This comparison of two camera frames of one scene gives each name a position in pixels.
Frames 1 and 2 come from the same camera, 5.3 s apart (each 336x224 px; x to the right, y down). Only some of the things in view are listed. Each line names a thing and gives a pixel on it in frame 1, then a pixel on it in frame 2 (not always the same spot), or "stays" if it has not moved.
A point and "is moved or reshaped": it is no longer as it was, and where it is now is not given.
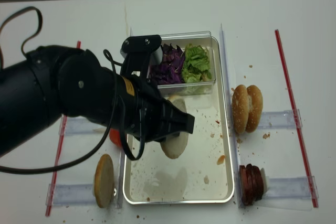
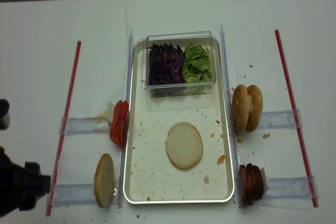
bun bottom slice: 175,147 is moved or reshaped
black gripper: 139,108 → 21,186
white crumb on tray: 206,180 stays
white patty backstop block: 265,180 stays
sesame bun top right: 255,103 stays
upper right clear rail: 281,119 stays
